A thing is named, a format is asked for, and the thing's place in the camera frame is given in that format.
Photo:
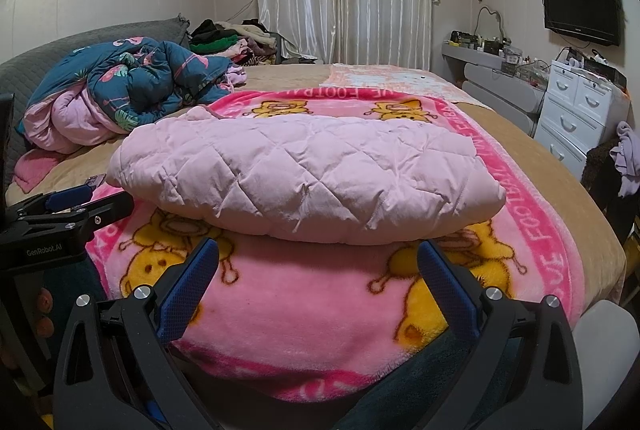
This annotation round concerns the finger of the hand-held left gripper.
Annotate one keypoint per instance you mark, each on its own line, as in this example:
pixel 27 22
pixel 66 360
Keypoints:
pixel 70 199
pixel 102 212

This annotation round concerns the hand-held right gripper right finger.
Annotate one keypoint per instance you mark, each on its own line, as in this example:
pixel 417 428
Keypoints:
pixel 450 295

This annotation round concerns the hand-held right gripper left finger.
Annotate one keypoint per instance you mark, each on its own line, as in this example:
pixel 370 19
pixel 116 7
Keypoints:
pixel 187 295

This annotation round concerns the pink quilted jacket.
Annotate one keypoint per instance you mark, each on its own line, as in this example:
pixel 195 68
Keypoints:
pixel 310 175

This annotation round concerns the pile of folded clothes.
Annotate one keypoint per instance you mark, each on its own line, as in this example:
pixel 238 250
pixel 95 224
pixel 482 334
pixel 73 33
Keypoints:
pixel 235 39

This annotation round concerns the person's left hand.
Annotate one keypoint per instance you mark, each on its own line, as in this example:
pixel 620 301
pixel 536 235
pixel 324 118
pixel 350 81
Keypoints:
pixel 44 310

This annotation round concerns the bright pink towel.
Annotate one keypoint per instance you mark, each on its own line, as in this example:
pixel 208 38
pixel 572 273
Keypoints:
pixel 35 169

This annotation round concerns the pink printed blanket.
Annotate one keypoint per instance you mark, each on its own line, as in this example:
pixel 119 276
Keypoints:
pixel 310 310

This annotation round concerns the grey padded headboard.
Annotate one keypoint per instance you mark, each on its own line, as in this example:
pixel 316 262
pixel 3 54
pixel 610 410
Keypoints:
pixel 30 69

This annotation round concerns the blue floral quilt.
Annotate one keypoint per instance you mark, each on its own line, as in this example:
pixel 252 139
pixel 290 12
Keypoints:
pixel 140 79

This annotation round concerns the tan sheeted bed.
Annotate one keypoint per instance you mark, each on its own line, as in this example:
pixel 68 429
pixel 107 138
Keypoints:
pixel 550 149

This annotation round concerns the dark chair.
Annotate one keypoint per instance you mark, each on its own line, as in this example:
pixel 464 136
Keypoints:
pixel 600 180

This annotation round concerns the white drawer cabinet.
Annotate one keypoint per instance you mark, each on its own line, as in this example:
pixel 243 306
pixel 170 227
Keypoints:
pixel 575 114

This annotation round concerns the pale pink patterned mat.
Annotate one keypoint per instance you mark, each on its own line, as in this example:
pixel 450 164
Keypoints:
pixel 395 77

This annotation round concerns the lilac cloth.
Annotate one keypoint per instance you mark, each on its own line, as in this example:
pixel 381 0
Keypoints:
pixel 627 154

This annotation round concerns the row of cosmetic items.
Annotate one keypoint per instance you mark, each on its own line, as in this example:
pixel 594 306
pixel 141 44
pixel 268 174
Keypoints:
pixel 500 52

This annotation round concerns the dark cardboard box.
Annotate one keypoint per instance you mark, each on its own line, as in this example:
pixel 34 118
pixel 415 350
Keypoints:
pixel 605 72

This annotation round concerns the black flat television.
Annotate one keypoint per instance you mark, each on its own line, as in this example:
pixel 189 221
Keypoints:
pixel 580 7

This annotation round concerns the grey wall shelf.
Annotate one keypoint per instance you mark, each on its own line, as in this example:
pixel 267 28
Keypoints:
pixel 495 79

